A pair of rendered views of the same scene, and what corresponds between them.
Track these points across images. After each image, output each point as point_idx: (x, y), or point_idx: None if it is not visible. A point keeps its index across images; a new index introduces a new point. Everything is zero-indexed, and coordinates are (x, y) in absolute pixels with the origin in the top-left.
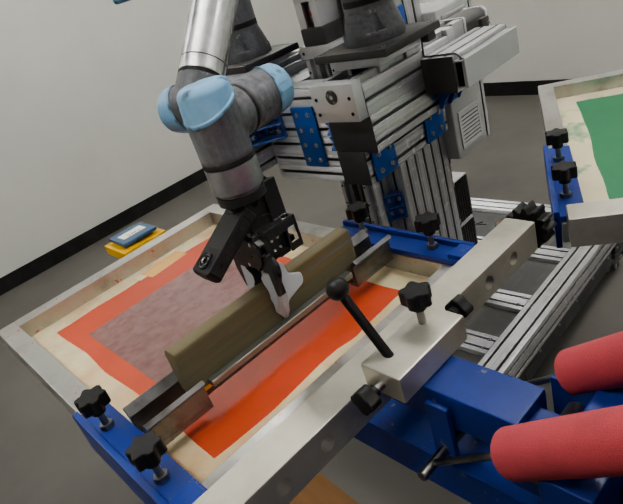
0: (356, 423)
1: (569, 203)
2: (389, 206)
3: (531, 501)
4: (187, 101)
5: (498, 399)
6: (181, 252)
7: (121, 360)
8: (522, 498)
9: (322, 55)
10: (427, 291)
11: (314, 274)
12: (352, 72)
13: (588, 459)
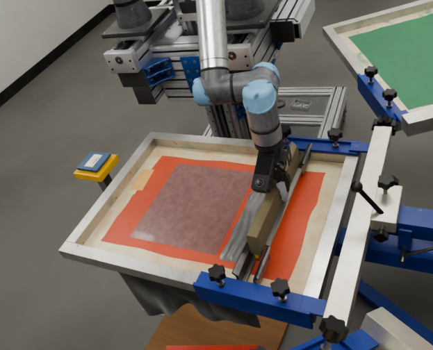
0: (366, 247)
1: (393, 110)
2: (238, 110)
3: None
4: (258, 99)
5: None
6: (149, 169)
7: (173, 247)
8: None
9: None
10: (393, 179)
11: (290, 174)
12: (233, 35)
13: None
